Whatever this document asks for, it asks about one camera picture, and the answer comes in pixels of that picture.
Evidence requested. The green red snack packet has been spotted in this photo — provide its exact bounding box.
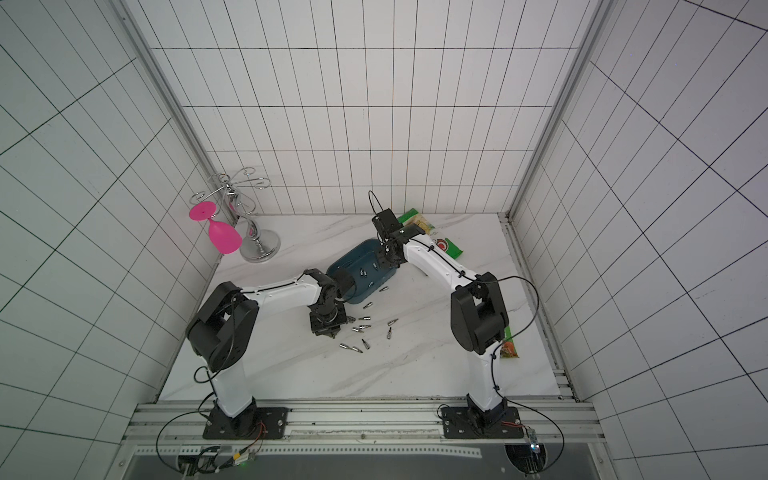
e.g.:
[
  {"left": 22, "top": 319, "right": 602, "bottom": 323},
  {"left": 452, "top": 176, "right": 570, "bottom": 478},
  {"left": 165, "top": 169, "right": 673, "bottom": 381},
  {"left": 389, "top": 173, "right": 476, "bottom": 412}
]
[{"left": 500, "top": 327, "right": 519, "bottom": 359}]

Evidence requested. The green Chuba chips bag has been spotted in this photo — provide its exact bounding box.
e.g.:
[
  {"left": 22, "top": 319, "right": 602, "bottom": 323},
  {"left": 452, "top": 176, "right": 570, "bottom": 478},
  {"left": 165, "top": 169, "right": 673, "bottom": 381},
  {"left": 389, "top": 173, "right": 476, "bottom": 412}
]
[{"left": 398, "top": 208, "right": 463, "bottom": 259}]

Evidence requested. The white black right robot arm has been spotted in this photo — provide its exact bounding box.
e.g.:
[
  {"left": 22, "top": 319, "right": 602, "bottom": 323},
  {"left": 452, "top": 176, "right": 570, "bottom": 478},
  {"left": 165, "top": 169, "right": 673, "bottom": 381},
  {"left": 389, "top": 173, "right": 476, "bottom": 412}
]
[{"left": 372, "top": 209, "right": 524, "bottom": 439}]

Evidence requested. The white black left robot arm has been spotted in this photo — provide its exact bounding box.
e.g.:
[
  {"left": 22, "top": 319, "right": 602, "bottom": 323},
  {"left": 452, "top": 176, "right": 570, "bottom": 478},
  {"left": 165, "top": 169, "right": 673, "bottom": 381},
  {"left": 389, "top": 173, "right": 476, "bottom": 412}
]
[{"left": 186, "top": 268, "right": 356, "bottom": 441}]

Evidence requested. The pink plastic goblet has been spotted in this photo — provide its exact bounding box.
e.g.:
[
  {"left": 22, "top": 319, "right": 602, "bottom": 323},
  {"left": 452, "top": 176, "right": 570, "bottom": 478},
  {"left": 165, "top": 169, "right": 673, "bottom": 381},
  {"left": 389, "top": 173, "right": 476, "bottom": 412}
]
[{"left": 189, "top": 201, "right": 243, "bottom": 255}]

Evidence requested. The chrome cup holder stand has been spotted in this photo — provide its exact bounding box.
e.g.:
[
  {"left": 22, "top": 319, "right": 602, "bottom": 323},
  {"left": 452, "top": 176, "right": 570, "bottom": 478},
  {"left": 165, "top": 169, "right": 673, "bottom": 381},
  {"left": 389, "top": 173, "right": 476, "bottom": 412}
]
[{"left": 190, "top": 167, "right": 281, "bottom": 263}]

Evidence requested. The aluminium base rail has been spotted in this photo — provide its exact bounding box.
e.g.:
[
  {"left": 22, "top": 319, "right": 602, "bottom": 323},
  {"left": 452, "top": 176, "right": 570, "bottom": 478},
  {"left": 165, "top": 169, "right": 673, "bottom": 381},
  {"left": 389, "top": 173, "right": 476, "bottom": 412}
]
[{"left": 122, "top": 397, "right": 606, "bottom": 457}]

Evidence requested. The dark teal storage box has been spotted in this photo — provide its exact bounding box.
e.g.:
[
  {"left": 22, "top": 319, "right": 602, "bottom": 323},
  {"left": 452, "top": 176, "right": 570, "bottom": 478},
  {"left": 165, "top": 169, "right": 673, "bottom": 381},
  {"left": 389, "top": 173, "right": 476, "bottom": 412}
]
[{"left": 326, "top": 239, "right": 396, "bottom": 304}]

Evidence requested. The silver bit bottom long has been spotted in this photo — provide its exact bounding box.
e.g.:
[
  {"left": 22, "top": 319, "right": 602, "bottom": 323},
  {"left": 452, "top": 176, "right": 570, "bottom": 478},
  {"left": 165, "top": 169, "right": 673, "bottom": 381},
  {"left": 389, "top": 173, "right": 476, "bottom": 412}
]
[{"left": 339, "top": 343, "right": 364, "bottom": 354}]

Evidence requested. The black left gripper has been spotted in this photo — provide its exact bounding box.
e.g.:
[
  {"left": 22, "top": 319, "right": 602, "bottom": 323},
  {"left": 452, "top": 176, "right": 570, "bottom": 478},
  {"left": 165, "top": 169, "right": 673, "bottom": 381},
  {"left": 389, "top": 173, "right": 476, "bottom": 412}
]
[{"left": 309, "top": 301, "right": 348, "bottom": 338}]

